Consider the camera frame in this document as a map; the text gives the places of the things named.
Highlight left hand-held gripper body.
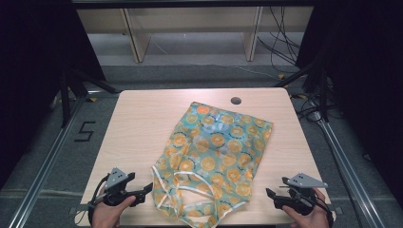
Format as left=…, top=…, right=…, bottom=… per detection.
left=102, top=166, right=141, bottom=207

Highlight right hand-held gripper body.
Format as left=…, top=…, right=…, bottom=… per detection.
left=278, top=172, right=329, bottom=217

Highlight orange-print teal tote bag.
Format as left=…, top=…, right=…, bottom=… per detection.
left=150, top=101, right=274, bottom=228

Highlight person's right hand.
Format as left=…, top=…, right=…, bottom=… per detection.
left=281, top=187, right=331, bottom=228

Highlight person's left hand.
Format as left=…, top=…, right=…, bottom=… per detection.
left=91, top=195, right=137, bottom=228

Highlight black metal stand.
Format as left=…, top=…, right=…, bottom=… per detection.
left=273, top=58, right=331, bottom=124
left=59, top=67, right=121, bottom=128

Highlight black curtain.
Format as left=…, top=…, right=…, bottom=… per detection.
left=0, top=0, right=106, bottom=190
left=296, top=0, right=403, bottom=200

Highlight light wooden shelf unit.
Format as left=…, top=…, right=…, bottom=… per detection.
left=75, top=5, right=316, bottom=65

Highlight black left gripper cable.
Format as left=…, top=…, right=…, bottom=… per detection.
left=86, top=176, right=110, bottom=224

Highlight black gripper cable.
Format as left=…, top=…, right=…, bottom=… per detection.
left=313, top=196, right=336, bottom=228
left=86, top=176, right=110, bottom=224

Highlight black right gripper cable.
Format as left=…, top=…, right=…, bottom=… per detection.
left=313, top=196, right=336, bottom=228

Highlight aluminium frame rail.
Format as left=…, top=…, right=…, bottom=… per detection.
left=315, top=119, right=387, bottom=228
left=7, top=93, right=87, bottom=228

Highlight black floor cables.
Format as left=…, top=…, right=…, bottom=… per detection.
left=290, top=90, right=344, bottom=123

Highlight bundle of black hanging cables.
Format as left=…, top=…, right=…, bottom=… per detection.
left=256, top=5, right=302, bottom=74

